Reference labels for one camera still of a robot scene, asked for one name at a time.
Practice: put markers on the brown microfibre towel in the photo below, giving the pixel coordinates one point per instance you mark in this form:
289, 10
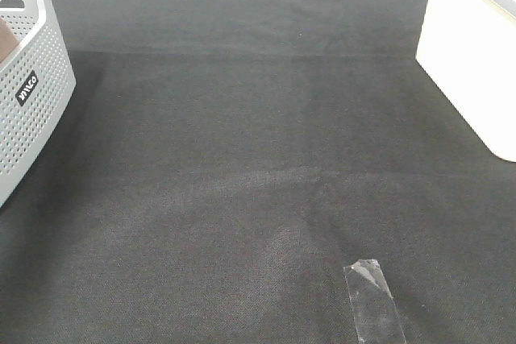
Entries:
9, 43

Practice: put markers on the black cloth table cover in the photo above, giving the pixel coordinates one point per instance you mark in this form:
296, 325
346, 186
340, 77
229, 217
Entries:
222, 161

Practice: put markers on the clear adhesive tape strip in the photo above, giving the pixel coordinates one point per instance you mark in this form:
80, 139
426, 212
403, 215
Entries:
374, 311

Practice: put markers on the grey perforated laundry basket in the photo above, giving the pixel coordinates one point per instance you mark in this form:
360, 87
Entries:
37, 82

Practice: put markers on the white plastic storage bin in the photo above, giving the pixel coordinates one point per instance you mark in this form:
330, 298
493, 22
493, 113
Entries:
467, 47

